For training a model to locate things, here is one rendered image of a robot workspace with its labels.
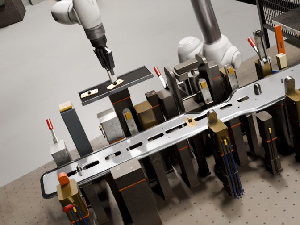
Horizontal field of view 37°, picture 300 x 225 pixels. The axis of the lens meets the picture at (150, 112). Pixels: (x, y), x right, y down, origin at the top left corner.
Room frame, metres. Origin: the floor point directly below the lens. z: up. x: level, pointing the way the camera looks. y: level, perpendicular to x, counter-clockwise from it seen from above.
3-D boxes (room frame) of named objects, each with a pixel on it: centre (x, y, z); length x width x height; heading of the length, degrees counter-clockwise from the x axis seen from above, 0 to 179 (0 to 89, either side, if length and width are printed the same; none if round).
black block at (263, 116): (1.56, -0.45, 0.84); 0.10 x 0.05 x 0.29; 8
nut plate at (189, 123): (1.71, -0.16, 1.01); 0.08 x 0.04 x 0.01; 7
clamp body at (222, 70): (1.95, -0.42, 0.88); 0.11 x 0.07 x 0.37; 8
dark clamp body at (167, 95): (1.92, -0.09, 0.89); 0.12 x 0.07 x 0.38; 8
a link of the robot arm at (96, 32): (2.01, 0.11, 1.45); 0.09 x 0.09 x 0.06
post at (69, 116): (1.97, 0.37, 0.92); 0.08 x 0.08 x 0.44; 8
